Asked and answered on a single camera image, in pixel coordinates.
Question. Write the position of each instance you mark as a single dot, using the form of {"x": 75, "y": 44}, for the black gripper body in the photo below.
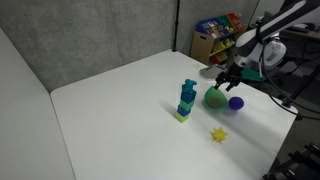
{"x": 233, "y": 73}

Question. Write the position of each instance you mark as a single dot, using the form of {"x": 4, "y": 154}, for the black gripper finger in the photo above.
{"x": 231, "y": 85}
{"x": 219, "y": 82}

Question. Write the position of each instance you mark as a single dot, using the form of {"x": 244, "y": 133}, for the green bowl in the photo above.
{"x": 214, "y": 98}

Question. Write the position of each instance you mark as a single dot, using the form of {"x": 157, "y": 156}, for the yellow spiky toy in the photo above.
{"x": 219, "y": 135}

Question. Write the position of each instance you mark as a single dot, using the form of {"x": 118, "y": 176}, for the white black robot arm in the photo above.
{"x": 257, "y": 48}

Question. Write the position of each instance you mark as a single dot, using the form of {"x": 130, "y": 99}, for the stacked toy block tower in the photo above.
{"x": 187, "y": 98}

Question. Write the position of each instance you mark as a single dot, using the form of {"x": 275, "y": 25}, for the toy storage shelf with bins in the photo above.
{"x": 214, "y": 39}

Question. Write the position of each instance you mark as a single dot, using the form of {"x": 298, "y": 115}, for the grey flat pad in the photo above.
{"x": 211, "y": 72}

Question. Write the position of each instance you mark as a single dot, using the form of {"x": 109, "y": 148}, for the purple spiky ball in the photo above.
{"x": 236, "y": 103}

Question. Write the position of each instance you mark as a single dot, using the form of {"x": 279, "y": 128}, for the black vertical pole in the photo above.
{"x": 176, "y": 25}

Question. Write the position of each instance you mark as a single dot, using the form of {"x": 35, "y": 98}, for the black stand at corner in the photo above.
{"x": 302, "y": 165}

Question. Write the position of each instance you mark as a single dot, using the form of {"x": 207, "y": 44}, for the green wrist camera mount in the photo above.
{"x": 249, "y": 74}

